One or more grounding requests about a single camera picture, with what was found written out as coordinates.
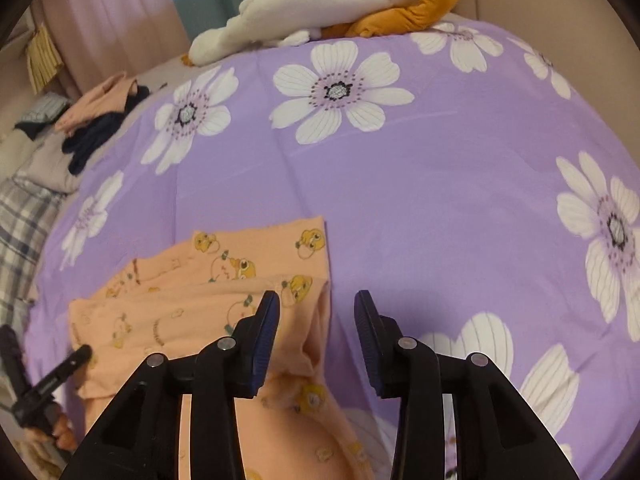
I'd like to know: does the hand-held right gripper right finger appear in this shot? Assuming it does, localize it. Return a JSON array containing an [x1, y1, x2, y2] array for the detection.
[[353, 290, 581, 480]]

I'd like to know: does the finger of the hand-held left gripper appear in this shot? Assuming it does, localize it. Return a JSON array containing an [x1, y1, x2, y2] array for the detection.
[[0, 325, 27, 402], [30, 344, 94, 397]]

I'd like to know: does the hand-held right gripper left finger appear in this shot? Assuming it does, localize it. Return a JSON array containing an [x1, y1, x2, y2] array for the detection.
[[59, 290, 281, 480]]

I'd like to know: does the orange printed baby romper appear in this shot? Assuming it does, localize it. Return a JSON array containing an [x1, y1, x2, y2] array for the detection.
[[67, 216, 377, 480]]

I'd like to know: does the pink and navy clothes pile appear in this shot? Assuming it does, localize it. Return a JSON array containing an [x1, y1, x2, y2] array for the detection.
[[62, 85, 152, 177]]

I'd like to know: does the person's left hand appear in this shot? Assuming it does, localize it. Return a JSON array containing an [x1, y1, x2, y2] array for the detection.
[[47, 402, 79, 453]]

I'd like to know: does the grey plaid quilt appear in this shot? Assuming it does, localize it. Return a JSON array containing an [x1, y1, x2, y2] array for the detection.
[[0, 174, 67, 313]]

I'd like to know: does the purple floral blanket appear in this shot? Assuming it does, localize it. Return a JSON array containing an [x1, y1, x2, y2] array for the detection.
[[30, 12, 640, 480]]

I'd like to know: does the grey pillow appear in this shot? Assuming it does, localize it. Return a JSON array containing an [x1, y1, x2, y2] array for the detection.
[[12, 129, 87, 196]]

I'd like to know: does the blue plaid pillow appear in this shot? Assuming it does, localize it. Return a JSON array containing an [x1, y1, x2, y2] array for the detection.
[[14, 94, 71, 130]]

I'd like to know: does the peach folded garment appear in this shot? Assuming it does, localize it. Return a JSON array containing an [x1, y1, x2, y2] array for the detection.
[[55, 72, 142, 134]]

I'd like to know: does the yellow fringe hanging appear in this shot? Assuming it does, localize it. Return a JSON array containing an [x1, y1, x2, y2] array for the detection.
[[25, 25, 64, 94]]

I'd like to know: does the white goose plush toy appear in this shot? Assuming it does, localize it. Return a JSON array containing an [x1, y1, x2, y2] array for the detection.
[[181, 0, 462, 67]]

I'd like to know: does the pink curtain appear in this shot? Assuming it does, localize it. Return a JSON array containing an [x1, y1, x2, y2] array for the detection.
[[42, 0, 192, 100]]

